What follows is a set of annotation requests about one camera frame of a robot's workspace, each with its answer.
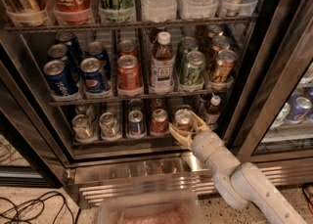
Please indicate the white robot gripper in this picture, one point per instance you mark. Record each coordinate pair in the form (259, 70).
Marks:
(204, 143)

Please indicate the orange soda can front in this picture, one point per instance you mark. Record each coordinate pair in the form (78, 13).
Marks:
(183, 120)

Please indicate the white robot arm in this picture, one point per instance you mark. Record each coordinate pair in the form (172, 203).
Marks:
(238, 183)

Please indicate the tea bottle bottom shelf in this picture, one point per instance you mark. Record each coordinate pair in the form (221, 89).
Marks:
(209, 110)

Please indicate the tea bottle shelf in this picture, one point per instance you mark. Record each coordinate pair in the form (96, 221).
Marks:
(162, 60)
(209, 110)

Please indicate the red soda can bottom shelf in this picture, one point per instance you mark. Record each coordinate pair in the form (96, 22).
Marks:
(159, 122)

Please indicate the blue silver can bottom shelf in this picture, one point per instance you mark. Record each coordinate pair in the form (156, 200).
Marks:
(136, 126)

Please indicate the green can front middle shelf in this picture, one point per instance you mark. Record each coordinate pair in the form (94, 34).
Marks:
(191, 71)

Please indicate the gold can front middle shelf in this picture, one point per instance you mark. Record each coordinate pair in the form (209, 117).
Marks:
(222, 66)

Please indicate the tea bottle middle shelf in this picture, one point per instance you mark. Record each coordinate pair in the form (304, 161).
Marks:
(162, 60)

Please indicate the orange soda can middle shelf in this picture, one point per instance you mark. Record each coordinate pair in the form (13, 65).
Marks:
(129, 76)

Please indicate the silver green can bottom shelf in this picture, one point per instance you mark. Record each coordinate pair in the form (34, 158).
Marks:
(110, 128)

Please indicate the green can rear middle shelf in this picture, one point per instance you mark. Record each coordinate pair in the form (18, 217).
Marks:
(186, 45)

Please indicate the gold can middle rear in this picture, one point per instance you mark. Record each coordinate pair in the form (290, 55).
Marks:
(217, 44)

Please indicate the blue can right fridge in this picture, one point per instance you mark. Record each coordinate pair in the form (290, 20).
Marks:
(299, 108)

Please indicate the silver can bottom left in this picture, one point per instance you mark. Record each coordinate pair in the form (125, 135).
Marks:
(83, 129)

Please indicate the pepsi can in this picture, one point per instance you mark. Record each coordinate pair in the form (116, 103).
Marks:
(96, 82)
(61, 52)
(60, 79)

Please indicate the pepsi can front left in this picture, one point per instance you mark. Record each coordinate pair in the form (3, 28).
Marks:
(60, 79)

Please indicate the pepsi can back left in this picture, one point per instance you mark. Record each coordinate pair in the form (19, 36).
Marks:
(61, 52)

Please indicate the clear plastic bin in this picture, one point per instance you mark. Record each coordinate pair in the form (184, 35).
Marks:
(176, 207)

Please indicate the fridge door frame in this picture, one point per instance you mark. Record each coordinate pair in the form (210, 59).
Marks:
(277, 54)

